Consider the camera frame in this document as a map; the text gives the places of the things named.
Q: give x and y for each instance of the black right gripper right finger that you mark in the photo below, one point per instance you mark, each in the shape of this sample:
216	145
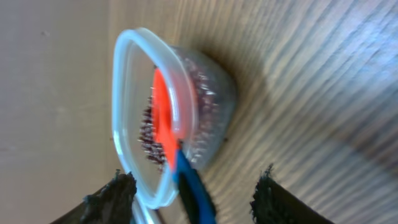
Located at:
273	204

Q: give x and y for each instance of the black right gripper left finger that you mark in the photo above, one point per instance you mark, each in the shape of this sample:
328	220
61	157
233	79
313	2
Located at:
112	204

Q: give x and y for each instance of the red scoop with blue handle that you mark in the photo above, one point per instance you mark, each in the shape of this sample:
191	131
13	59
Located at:
192	191

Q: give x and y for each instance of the red beans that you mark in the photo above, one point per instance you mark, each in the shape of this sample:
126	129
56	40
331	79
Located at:
212	123

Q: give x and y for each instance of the clear plastic container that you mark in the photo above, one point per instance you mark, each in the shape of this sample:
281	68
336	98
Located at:
137	53

